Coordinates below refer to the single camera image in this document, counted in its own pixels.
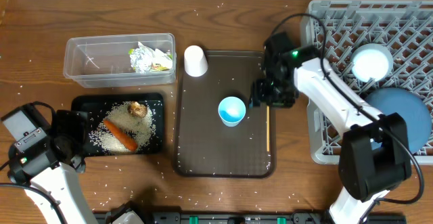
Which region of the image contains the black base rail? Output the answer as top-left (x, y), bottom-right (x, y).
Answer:
top-left (94, 202), bottom-right (407, 224)

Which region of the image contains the pile of white rice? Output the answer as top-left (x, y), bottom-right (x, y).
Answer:
top-left (89, 102), bottom-right (156, 154)

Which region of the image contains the white plastic cup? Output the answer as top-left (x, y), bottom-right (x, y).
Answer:
top-left (184, 45), bottom-right (208, 77)

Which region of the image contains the grey dishwasher rack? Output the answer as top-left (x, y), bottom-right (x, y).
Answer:
top-left (299, 0), bottom-right (433, 166)

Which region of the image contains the clear plastic bin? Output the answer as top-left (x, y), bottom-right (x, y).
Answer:
top-left (64, 33), bottom-right (177, 88)

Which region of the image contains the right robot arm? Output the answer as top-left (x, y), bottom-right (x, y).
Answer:
top-left (250, 43), bottom-right (413, 223)

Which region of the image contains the orange carrot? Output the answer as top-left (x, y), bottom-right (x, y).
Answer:
top-left (103, 120), bottom-right (138, 152)

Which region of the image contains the light blue plastic cup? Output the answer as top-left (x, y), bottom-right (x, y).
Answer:
top-left (218, 97), bottom-right (246, 127)

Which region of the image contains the dried brown mushroom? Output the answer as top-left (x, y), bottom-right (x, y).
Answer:
top-left (127, 102), bottom-right (147, 118)

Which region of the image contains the wooden chopstick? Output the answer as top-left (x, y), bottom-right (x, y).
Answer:
top-left (266, 106), bottom-right (270, 152)

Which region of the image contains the black waste tray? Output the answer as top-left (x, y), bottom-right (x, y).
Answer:
top-left (71, 93), bottom-right (165, 156)

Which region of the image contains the dark brown serving tray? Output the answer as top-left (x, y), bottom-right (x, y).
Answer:
top-left (173, 51), bottom-right (276, 179)

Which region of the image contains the foil snack wrapper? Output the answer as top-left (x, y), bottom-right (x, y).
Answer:
top-left (129, 46), bottom-right (168, 74)

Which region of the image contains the dark blue plate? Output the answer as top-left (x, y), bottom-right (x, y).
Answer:
top-left (365, 88), bottom-right (432, 154)

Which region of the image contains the light blue bowl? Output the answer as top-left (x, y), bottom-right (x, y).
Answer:
top-left (350, 43), bottom-right (393, 83)

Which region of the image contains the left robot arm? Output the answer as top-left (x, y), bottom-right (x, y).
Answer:
top-left (1, 104), bottom-right (97, 223)

